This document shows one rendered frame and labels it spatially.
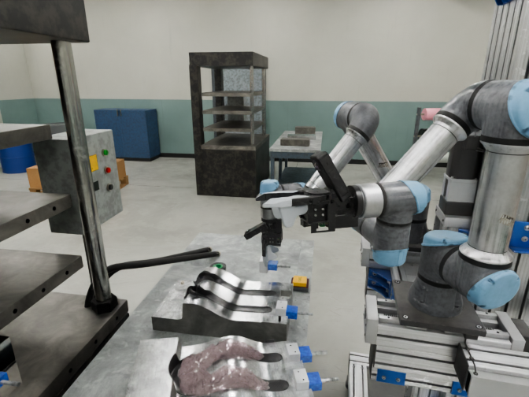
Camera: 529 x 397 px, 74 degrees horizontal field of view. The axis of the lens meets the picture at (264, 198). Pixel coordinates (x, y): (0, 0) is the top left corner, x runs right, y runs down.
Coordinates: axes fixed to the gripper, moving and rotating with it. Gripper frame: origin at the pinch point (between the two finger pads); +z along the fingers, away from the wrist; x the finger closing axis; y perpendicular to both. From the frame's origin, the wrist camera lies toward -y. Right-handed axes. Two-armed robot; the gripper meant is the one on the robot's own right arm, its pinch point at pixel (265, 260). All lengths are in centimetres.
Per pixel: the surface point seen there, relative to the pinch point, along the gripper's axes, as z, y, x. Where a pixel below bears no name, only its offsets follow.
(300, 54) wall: -140, -30, 626
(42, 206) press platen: -35, -68, -39
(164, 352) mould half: 5, -22, -54
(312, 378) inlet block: 10, 22, -53
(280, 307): 4.0, 10.0, -27.6
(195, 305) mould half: 2.3, -19.7, -32.9
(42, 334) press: 16, -78, -40
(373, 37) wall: -167, 110, 624
